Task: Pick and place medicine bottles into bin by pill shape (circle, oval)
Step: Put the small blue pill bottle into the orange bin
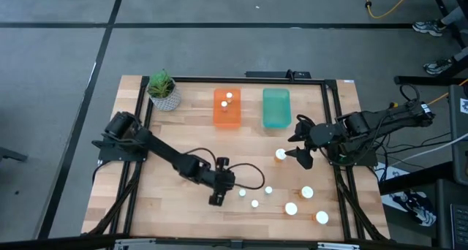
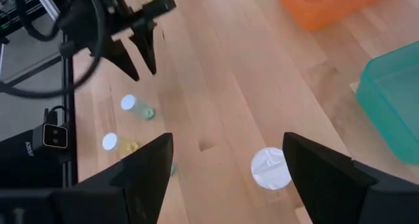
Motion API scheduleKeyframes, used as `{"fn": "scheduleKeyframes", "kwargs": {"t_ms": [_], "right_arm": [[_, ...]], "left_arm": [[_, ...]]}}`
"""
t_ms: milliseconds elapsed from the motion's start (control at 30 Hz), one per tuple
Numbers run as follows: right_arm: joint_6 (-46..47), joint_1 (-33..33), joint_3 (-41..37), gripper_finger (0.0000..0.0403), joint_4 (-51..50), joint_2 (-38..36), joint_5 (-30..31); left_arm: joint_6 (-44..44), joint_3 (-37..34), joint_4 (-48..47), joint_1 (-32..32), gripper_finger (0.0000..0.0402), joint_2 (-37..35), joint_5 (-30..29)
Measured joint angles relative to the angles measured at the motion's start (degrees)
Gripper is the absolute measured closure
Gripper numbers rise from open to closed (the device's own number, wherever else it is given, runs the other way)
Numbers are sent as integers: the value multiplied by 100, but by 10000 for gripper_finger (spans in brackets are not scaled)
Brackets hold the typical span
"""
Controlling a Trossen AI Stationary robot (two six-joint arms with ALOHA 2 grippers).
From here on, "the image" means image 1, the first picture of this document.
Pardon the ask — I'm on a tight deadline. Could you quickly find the black overhead rig frame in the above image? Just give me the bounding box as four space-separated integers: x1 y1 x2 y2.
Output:
0 232 468 250

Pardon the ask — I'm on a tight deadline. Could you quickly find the black computer case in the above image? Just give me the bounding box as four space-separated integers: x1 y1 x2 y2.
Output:
448 84 468 187

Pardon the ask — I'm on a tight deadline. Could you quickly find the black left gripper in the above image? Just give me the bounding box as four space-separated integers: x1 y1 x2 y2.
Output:
208 168 237 207

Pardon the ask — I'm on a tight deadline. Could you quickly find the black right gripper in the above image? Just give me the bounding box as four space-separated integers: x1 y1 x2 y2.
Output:
284 127 325 170

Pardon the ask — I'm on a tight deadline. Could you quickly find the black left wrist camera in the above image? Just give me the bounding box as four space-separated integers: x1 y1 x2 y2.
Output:
214 156 230 171

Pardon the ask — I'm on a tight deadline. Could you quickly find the white triangle-patterned plant pot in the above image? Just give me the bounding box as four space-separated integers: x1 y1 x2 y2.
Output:
148 82 183 113

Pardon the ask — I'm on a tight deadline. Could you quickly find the black laptop keyboard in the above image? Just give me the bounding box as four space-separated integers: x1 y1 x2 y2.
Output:
434 178 468 249

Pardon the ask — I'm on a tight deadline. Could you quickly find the white cable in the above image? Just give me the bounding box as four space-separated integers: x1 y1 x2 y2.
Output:
387 132 468 167

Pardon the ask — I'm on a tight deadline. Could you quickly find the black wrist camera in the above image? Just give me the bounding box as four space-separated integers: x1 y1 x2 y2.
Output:
288 120 311 143
214 156 230 171

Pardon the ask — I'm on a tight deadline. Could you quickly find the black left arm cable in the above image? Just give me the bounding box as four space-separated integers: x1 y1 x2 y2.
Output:
182 147 266 191

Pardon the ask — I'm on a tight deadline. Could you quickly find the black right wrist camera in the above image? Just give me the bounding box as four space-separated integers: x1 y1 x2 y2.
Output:
288 120 311 143

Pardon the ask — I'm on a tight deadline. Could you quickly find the black and white bag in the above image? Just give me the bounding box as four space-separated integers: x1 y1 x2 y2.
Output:
380 189 438 227

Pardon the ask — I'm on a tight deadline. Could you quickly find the person's shoe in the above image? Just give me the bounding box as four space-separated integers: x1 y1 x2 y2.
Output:
423 58 454 76
412 19 448 37

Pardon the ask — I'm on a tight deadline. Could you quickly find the orange translucent plastic bin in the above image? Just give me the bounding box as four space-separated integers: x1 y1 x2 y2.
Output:
213 88 243 129

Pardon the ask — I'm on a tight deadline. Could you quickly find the yellow extension cable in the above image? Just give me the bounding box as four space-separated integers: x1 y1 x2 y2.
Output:
352 0 416 20
389 80 468 108

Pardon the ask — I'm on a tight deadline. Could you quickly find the black desk frame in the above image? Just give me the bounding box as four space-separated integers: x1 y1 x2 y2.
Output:
393 0 468 86

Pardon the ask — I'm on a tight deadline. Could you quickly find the grey chair base leg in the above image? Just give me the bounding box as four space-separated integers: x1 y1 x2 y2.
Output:
0 146 29 163

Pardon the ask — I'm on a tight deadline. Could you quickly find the silver aluminium bracket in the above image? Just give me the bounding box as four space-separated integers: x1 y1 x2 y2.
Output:
113 238 157 250
317 241 361 250

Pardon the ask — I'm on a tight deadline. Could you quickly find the green succulent plant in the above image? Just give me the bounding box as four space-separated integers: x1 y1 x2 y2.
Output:
147 69 175 99

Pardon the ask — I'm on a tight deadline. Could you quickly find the black aluminium table frame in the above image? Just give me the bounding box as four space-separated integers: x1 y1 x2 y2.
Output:
82 75 390 243

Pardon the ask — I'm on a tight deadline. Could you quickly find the teal translucent plastic bin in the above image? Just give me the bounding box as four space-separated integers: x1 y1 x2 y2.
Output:
262 88 293 129

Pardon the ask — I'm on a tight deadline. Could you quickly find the person's leg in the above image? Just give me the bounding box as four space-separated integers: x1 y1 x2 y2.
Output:
451 47 468 64
440 4 468 28

